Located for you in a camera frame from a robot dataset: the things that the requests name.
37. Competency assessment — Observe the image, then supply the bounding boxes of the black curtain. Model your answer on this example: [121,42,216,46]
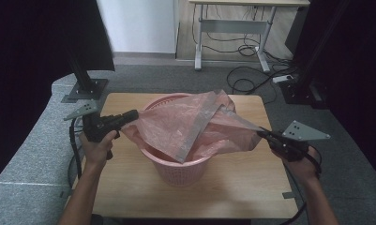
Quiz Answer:
[0,0,115,188]
[285,0,376,182]

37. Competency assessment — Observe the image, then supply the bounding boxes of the pink plastic trash bag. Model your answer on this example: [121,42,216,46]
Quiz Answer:
[121,89,264,164]

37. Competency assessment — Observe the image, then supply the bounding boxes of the white power strip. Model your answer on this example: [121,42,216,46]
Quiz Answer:
[272,74,294,84]

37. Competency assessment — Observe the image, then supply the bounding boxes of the white wall panel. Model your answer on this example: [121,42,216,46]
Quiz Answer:
[96,0,180,54]

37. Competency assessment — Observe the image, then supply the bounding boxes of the black stand with dark base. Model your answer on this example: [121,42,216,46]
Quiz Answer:
[278,0,353,110]

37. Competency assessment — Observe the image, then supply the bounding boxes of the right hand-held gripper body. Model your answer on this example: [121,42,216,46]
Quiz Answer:
[268,120,331,162]

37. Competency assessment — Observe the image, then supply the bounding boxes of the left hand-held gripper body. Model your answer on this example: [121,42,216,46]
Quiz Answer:
[63,99,122,143]

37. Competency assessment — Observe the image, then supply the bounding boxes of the person's right hand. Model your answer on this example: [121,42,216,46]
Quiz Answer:
[271,146,321,186]

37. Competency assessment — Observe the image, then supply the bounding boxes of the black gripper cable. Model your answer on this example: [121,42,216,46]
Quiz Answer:
[67,117,83,188]
[278,144,323,225]

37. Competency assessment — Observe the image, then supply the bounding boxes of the black stand with base plate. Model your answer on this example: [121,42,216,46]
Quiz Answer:
[61,46,110,104]

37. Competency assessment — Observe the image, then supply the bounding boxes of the black looped floor cable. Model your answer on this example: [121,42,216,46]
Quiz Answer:
[226,66,299,106]

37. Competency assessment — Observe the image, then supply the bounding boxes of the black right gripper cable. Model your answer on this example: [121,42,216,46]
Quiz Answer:
[278,144,323,225]

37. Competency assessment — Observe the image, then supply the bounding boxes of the black cables under desk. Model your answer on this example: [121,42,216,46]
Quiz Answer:
[191,4,271,58]

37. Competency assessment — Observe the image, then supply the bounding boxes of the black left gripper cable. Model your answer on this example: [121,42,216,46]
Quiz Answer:
[67,117,83,188]

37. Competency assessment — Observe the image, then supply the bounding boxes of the pink plastic mesh basket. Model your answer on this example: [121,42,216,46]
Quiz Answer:
[141,92,215,188]

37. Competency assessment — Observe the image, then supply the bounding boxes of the desk with grey metal frame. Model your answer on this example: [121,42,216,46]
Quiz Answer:
[188,0,311,73]

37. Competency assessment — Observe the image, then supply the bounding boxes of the person's left hand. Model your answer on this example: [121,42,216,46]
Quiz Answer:
[79,130,118,170]

